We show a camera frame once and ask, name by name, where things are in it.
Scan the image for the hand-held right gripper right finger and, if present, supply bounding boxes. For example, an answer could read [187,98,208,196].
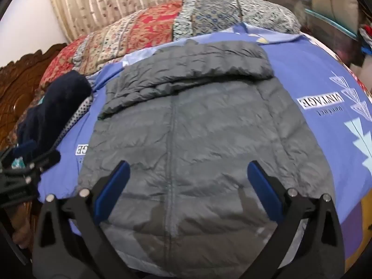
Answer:
[246,160,345,279]

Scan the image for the blue printed bedsheet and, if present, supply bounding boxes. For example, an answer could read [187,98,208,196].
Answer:
[38,22,372,268]

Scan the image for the glass shelf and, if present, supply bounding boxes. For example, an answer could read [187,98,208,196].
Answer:
[262,0,362,40]

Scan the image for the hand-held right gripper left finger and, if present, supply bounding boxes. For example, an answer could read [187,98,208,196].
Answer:
[32,160,131,279]

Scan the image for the grey puffer jacket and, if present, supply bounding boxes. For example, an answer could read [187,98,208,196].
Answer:
[77,39,335,276]

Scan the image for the pile of colourful clothes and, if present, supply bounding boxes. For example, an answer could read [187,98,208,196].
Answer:
[357,20,372,54]

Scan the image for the teal patterned cloth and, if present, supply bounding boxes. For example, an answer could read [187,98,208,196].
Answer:
[11,155,27,169]

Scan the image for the polka dot cloth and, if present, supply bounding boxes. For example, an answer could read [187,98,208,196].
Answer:
[56,94,95,147]

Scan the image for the red patterned quilt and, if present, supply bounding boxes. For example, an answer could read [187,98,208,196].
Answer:
[38,1,186,86]

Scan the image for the navy blue cloth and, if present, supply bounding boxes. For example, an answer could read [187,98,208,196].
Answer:
[16,71,93,163]

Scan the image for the blue patterned pillow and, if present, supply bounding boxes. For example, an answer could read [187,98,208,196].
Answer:
[173,0,301,42]

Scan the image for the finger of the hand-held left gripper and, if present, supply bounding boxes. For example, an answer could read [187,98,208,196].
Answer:
[0,149,62,178]
[0,176,40,208]

